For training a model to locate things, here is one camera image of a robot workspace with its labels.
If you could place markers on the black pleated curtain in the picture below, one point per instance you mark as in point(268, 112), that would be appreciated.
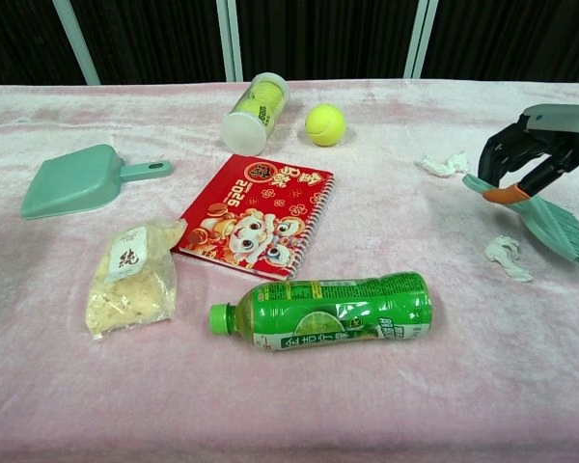
point(318, 34)

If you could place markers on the teal plastic dustpan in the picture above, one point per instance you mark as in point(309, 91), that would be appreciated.
point(72, 185)

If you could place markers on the clear tennis ball tube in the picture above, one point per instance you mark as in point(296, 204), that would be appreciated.
point(243, 132)

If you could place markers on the green drink bottle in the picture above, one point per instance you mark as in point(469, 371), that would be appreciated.
point(338, 308)

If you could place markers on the pink velvet tablecloth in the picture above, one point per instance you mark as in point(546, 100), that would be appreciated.
point(318, 400)

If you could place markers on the clear snack bag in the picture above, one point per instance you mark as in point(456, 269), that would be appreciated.
point(130, 284)

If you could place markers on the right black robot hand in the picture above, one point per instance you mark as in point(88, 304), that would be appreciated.
point(559, 120)

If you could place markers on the white partition frame post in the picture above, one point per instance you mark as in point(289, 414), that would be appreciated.
point(230, 38)
point(77, 43)
point(421, 38)

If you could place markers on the white tissue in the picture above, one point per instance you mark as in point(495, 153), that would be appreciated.
point(504, 255)
point(444, 165)

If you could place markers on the yellow tennis ball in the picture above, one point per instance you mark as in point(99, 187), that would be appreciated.
point(325, 125)
point(269, 91)
point(256, 111)

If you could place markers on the red spiral calendar notebook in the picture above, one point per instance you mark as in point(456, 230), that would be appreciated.
point(260, 212)

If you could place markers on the teal hand brush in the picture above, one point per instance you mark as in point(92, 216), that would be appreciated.
point(555, 224)

